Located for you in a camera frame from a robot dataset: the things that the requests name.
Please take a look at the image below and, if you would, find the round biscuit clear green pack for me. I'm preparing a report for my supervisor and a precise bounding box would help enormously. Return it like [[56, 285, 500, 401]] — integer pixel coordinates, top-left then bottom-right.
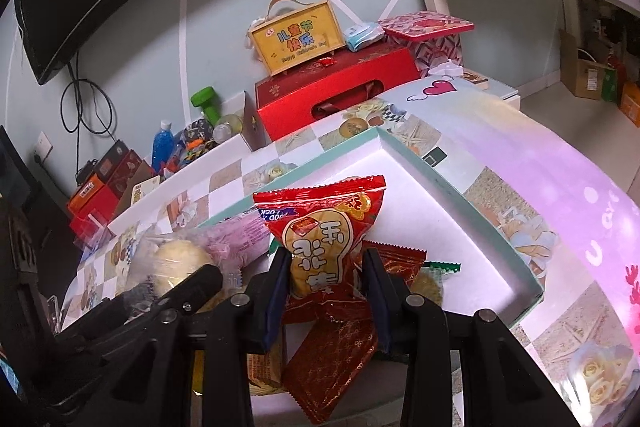
[[410, 261, 461, 307]]

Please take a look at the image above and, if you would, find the brown bread packet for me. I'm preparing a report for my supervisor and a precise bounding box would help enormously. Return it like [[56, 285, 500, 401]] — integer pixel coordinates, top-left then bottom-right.
[[247, 334, 286, 395]]

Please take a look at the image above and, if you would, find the long red foil packet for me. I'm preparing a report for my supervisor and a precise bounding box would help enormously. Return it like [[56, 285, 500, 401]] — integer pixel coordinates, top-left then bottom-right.
[[283, 241, 427, 425]]

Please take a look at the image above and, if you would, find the pink snack pack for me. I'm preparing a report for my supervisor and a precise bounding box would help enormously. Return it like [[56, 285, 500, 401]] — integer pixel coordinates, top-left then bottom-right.
[[196, 209, 271, 273]]

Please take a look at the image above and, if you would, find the pale bun clear wrapper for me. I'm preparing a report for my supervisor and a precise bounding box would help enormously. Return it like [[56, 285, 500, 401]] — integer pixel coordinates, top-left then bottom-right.
[[125, 232, 214, 303]]

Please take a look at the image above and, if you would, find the red yellow snack bag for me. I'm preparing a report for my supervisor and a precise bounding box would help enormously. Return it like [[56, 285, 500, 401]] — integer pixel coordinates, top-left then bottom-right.
[[253, 174, 386, 324]]

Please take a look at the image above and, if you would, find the white tray teal rim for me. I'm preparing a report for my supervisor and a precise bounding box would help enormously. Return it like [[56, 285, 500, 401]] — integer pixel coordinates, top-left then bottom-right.
[[210, 129, 543, 426]]

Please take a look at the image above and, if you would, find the clear plastic box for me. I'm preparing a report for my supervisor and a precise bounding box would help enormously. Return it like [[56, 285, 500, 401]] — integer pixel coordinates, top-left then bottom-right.
[[70, 212, 114, 253]]

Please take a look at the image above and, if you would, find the black cabinet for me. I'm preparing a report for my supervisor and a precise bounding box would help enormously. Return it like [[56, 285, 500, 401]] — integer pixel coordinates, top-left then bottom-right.
[[0, 126, 82, 308]]

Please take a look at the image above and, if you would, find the red box under orange box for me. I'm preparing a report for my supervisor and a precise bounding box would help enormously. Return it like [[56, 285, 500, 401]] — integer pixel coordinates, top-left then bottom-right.
[[67, 140, 144, 238]]

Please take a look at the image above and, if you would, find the playing card box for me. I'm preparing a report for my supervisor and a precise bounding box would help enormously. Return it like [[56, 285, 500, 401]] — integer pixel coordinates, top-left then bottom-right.
[[130, 176, 160, 206]]

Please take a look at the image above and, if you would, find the orange flat box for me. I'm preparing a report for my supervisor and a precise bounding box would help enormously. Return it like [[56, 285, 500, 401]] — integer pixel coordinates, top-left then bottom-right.
[[66, 173, 104, 213]]

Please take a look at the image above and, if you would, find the white cardboard storage box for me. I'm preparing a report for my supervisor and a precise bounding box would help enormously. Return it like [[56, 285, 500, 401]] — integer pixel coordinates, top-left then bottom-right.
[[108, 91, 265, 236]]

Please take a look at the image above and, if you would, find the colourful toy pile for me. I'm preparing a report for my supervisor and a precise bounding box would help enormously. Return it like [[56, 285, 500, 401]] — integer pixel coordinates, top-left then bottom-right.
[[165, 118, 217, 172]]

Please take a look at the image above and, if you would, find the blue bead bottle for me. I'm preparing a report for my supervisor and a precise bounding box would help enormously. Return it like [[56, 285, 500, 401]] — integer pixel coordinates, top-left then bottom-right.
[[151, 120, 175, 174]]

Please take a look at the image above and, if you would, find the green dumbbell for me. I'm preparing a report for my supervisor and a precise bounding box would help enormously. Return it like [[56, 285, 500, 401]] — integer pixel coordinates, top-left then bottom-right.
[[190, 87, 221, 127]]

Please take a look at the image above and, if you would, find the large red gift box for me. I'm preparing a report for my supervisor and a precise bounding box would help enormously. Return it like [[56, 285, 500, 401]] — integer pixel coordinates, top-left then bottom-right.
[[255, 42, 420, 141]]

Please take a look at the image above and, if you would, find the red patterned lidded box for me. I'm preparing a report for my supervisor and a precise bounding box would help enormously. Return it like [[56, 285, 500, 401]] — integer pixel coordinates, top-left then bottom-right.
[[378, 10, 475, 76]]

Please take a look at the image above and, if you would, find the blue tissue pack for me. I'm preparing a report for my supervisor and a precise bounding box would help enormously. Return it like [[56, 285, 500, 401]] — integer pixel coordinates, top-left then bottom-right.
[[344, 23, 386, 53]]

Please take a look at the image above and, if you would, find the yellow children's day gift box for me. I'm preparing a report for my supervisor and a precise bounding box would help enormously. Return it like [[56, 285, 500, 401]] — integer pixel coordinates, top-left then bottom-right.
[[246, 0, 346, 76]]

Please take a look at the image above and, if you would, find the brown cardboard box on floor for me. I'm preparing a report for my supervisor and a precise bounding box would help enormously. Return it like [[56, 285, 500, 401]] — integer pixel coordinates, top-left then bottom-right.
[[560, 29, 617, 102]]

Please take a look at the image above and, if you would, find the white wall socket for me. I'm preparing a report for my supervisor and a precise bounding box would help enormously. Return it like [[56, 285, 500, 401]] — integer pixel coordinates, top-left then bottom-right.
[[34, 131, 53, 162]]

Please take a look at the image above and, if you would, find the black wall cable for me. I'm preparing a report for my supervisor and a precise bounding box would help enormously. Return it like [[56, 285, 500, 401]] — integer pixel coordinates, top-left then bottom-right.
[[60, 51, 120, 172]]

